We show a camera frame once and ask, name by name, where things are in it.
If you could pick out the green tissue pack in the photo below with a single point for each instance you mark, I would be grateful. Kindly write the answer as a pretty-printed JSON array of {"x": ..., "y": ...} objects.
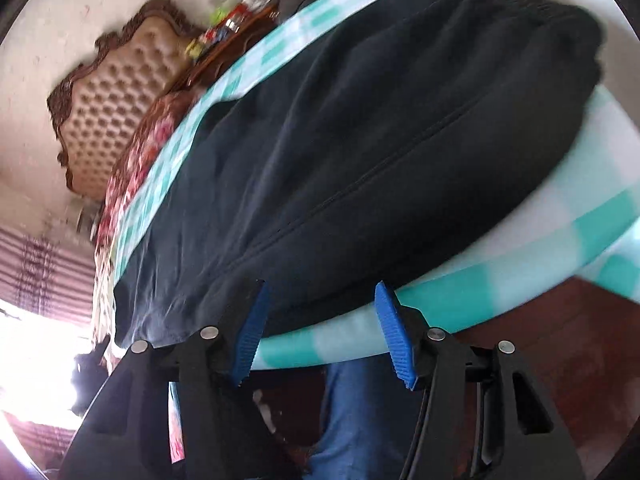
[{"x": 220, "y": 13}]

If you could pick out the striped curtain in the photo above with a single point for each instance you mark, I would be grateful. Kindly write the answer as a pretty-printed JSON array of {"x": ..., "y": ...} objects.
[{"x": 45, "y": 270}]

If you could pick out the dark wooden nightstand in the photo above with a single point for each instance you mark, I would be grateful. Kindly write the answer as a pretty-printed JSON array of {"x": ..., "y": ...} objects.
[{"x": 215, "y": 62}]

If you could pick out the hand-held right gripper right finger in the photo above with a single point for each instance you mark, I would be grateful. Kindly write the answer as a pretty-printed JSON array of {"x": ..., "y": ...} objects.
[{"x": 395, "y": 340}]

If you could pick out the black pants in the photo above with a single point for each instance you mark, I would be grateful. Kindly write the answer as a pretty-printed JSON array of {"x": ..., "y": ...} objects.
[{"x": 325, "y": 160}]

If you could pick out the person's leg in blue jeans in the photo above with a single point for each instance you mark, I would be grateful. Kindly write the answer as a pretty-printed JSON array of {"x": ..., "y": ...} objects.
[{"x": 350, "y": 420}]

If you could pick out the teal checkered tablecloth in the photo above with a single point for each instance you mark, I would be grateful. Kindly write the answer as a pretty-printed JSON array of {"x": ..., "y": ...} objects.
[{"x": 450, "y": 300}]

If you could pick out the tufted leather carved headboard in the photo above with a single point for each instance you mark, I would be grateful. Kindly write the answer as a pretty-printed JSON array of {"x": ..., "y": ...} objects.
[{"x": 110, "y": 100}]

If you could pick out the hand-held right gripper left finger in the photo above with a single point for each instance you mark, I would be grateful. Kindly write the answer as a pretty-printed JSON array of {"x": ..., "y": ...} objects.
[{"x": 250, "y": 335}]

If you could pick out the red floral bedding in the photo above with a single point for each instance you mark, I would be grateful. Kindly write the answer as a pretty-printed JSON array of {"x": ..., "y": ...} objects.
[{"x": 145, "y": 145}]

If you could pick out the red box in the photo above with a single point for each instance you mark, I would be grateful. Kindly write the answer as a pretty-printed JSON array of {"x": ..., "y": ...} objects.
[{"x": 240, "y": 10}]

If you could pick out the round metal tin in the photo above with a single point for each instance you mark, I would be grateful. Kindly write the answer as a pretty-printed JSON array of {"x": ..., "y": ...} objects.
[{"x": 232, "y": 24}]

